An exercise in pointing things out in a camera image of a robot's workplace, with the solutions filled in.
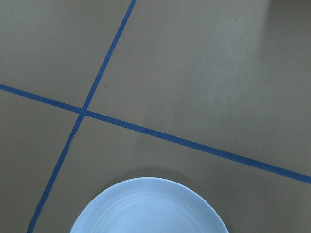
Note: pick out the blue plate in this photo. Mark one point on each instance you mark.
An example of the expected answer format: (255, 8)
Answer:
(148, 205)

